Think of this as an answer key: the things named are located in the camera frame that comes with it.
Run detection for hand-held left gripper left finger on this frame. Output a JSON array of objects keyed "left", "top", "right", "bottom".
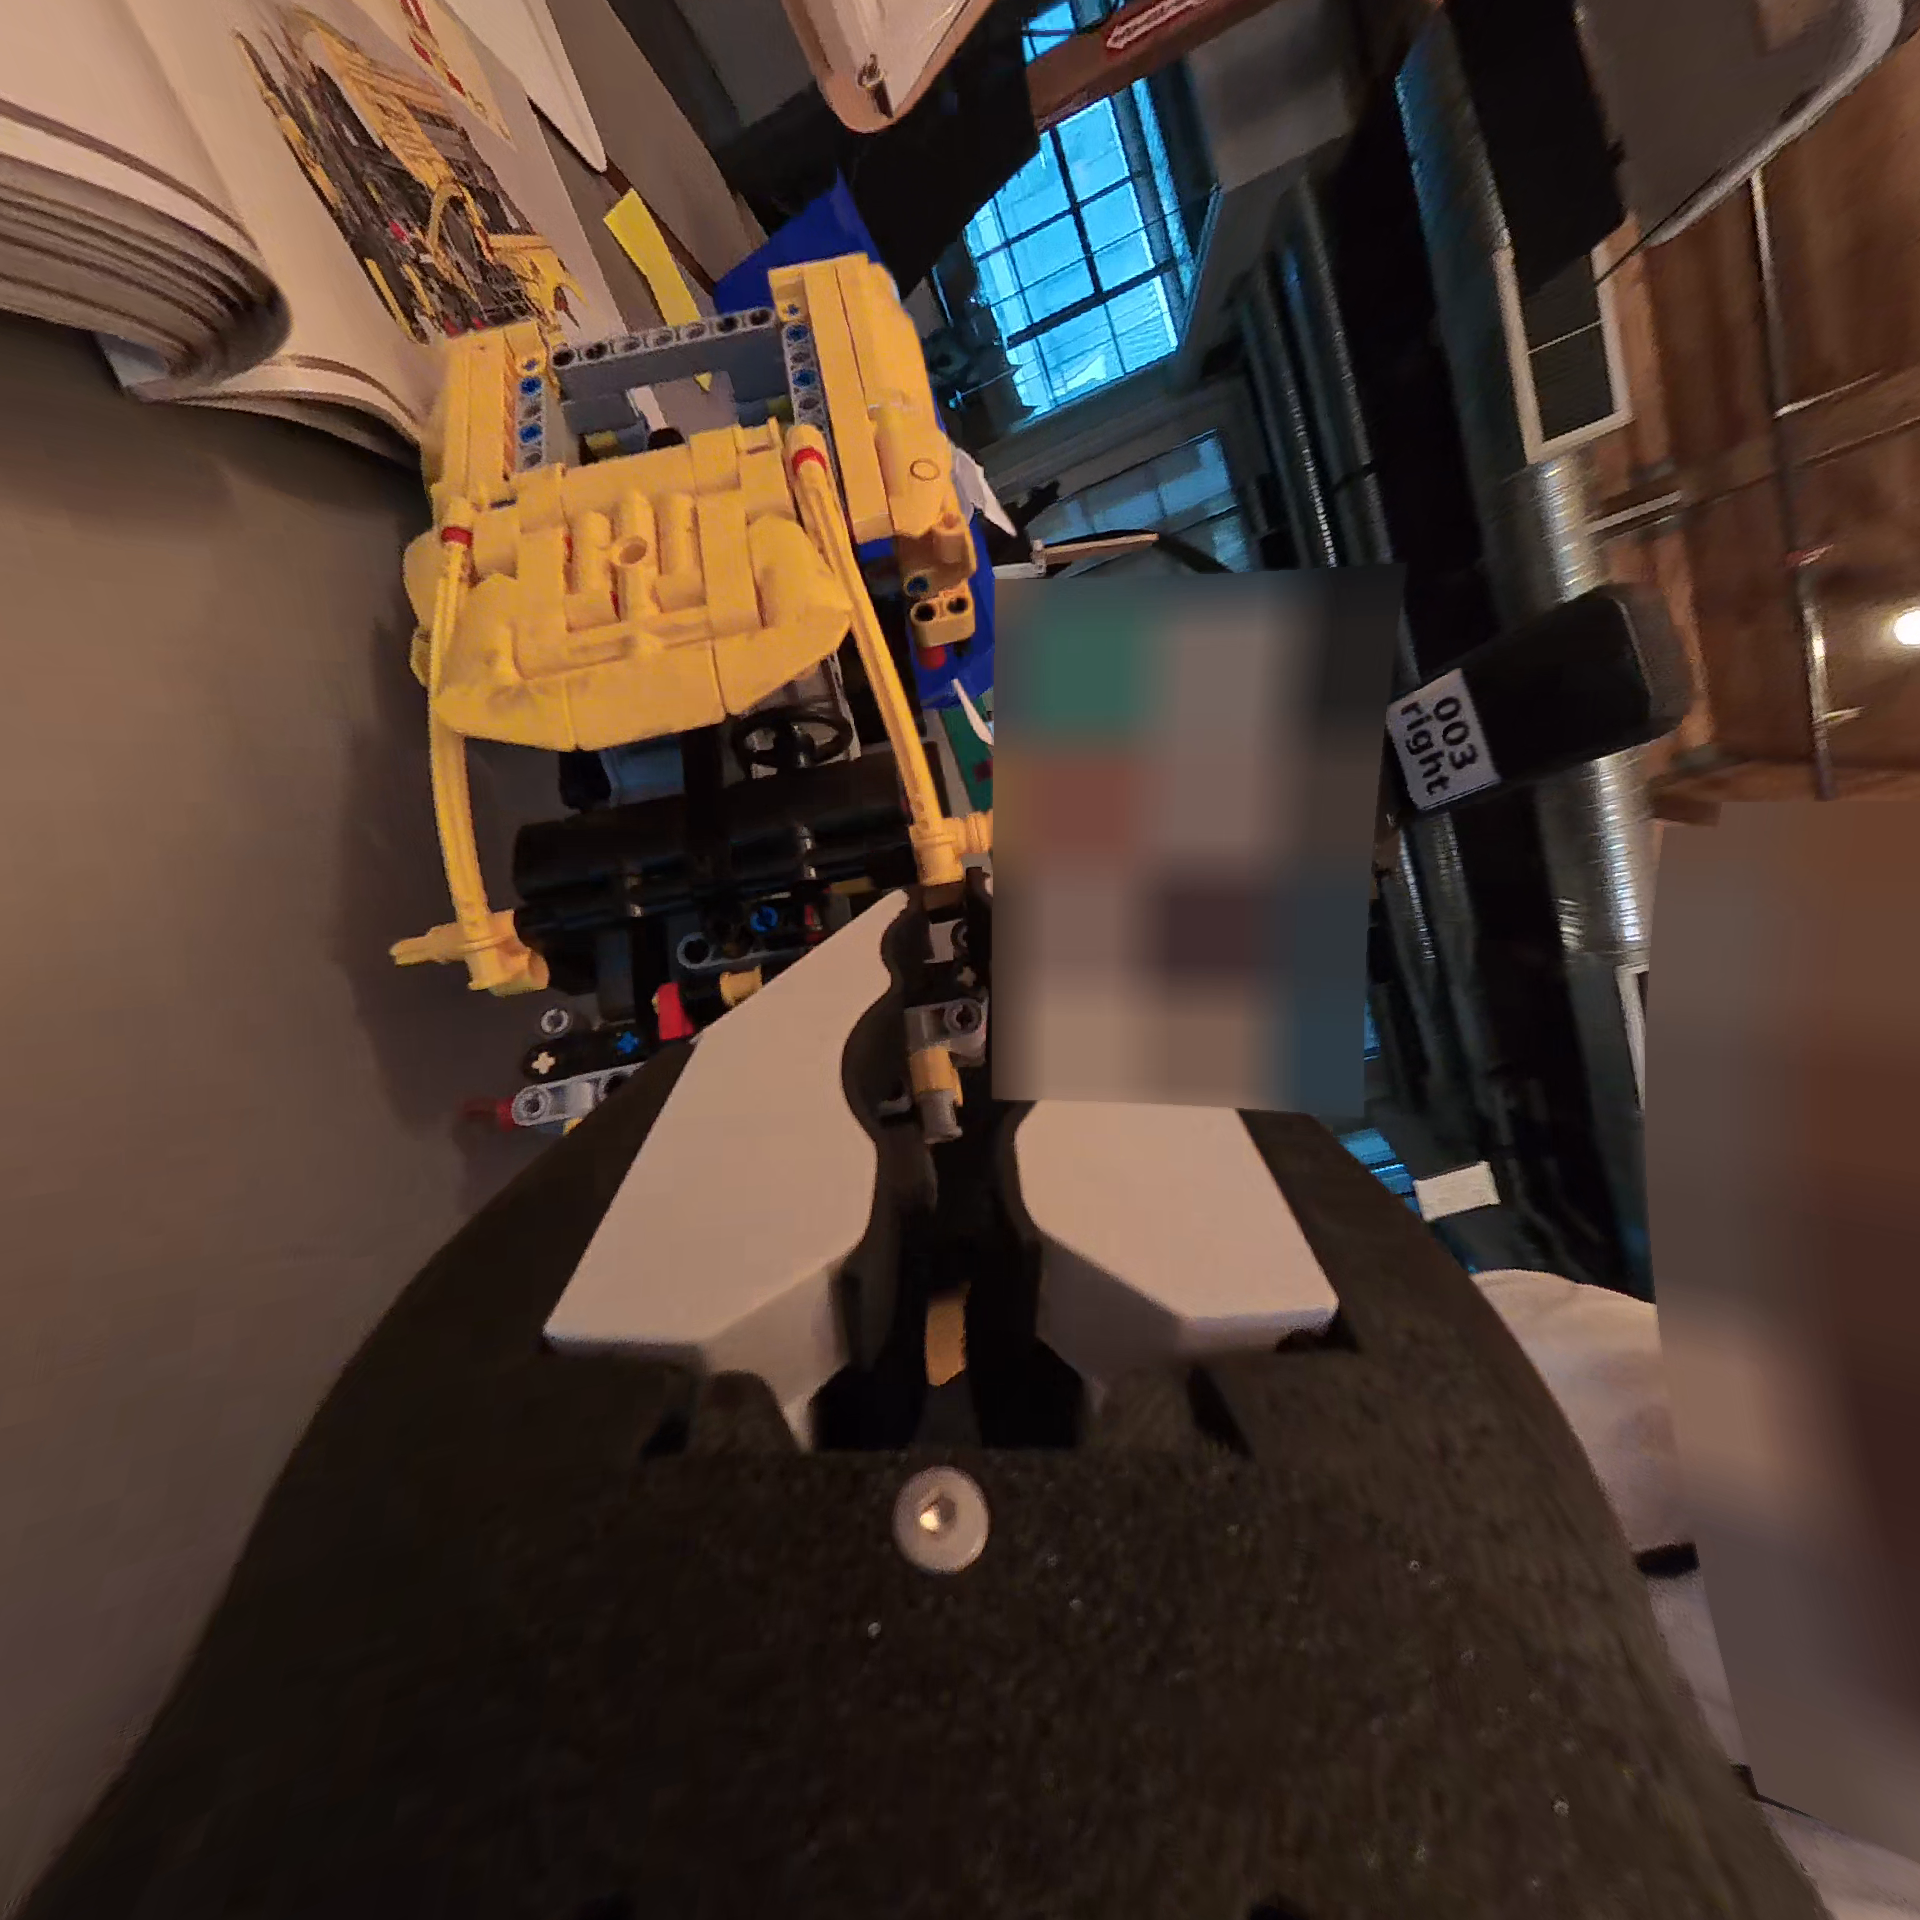
[{"left": 541, "top": 883, "right": 918, "bottom": 1450}]

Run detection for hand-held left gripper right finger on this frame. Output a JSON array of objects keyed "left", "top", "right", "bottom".
[{"left": 967, "top": 1102, "right": 1344, "bottom": 1450}]

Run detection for yellow brick toy car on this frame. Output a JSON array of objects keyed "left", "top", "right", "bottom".
[{"left": 387, "top": 253, "right": 1004, "bottom": 1390}]

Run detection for white vent grille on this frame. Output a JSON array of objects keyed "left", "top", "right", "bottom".
[{"left": 1492, "top": 245, "right": 1638, "bottom": 459}]

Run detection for black ceiling pipes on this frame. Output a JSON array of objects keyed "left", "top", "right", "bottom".
[{"left": 1244, "top": 180, "right": 1399, "bottom": 571}]

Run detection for crumpled white paper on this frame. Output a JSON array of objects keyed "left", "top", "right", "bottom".
[{"left": 949, "top": 450, "right": 1004, "bottom": 751}]

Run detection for paned window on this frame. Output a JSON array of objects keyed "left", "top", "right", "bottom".
[{"left": 960, "top": 81, "right": 1203, "bottom": 421}]

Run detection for blue plastic bin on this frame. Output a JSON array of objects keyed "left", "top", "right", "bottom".
[{"left": 712, "top": 172, "right": 1004, "bottom": 721}]

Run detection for instruction sheet on stand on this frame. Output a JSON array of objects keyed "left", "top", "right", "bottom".
[{"left": 443, "top": 0, "right": 1000, "bottom": 174}]

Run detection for yellow paper note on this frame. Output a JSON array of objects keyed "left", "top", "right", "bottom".
[{"left": 603, "top": 186, "right": 700, "bottom": 288}]

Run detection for open instruction booklet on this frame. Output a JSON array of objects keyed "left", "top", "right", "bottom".
[{"left": 0, "top": 0, "right": 632, "bottom": 459}]

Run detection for silver ventilation duct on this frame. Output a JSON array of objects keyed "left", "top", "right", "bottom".
[{"left": 1476, "top": 450, "right": 1669, "bottom": 962}]

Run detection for wooden post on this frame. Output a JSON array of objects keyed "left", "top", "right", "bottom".
[{"left": 1027, "top": 0, "right": 1203, "bottom": 130}]

